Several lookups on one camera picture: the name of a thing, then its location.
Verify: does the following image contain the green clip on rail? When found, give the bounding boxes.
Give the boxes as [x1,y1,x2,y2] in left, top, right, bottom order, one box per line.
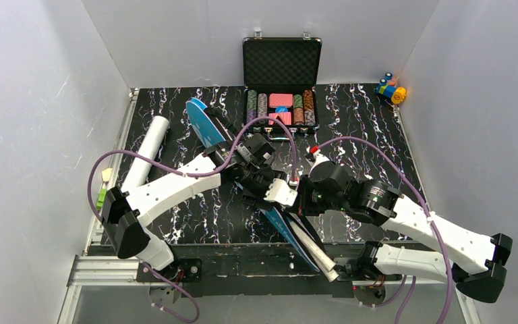
[96,188,107,211]

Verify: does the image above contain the black poker chip case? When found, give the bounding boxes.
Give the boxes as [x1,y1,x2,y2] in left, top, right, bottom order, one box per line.
[242,36,322,136]

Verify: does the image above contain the colourful toy block train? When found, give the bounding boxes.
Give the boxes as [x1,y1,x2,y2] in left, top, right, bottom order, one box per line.
[375,72,407,105]

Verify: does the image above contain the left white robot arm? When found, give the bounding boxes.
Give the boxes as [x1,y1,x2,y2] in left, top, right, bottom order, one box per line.
[100,134,297,270]

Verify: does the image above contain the blue racket cover bag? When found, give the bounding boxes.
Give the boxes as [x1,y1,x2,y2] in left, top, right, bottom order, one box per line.
[185,98,332,273]

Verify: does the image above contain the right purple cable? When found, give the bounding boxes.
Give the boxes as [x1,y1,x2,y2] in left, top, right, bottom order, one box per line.
[314,136,455,324]

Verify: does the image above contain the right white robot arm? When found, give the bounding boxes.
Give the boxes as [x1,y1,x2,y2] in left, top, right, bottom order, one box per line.
[293,161,513,303]

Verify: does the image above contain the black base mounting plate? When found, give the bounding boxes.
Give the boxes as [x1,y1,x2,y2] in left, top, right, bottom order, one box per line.
[159,242,402,298]

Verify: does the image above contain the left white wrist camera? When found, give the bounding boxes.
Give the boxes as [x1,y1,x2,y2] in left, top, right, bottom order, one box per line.
[264,178,298,207]

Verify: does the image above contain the white shuttlecock tube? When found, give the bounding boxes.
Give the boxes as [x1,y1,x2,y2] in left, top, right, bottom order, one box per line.
[121,115,170,192]

